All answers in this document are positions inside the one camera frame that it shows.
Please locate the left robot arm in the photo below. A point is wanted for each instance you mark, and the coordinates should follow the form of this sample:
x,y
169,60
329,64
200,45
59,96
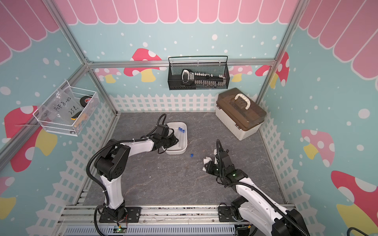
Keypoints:
x,y
107,165

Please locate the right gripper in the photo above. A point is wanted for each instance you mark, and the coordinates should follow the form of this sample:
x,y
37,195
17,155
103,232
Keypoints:
x,y
208,167

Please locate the black wire wall basket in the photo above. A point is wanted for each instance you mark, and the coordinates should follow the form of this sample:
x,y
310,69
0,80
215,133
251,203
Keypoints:
x,y
200,72

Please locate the black tape roll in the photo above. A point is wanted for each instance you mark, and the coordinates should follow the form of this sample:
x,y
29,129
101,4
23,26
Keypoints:
x,y
85,100

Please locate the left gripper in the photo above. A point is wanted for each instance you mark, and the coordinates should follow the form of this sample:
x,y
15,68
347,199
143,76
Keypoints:
x,y
173,141

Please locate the clear labelled plastic bag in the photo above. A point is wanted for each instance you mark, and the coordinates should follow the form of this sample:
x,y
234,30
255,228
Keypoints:
x,y
61,107

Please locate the brown lid storage box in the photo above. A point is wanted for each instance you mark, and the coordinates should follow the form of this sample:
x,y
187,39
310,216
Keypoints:
x,y
241,115

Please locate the socket set in basket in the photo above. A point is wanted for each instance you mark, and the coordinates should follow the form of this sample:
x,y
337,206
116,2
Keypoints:
x,y
198,80

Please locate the white wire wall basket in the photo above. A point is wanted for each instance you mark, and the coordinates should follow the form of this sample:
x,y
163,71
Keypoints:
x,y
63,129

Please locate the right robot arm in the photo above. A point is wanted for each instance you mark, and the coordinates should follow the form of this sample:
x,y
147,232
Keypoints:
x,y
253,205

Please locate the white plastic tray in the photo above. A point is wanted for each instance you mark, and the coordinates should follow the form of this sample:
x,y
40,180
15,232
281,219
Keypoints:
x,y
182,144

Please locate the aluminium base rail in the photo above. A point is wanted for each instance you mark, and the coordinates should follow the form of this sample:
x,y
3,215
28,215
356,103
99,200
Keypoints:
x,y
180,220

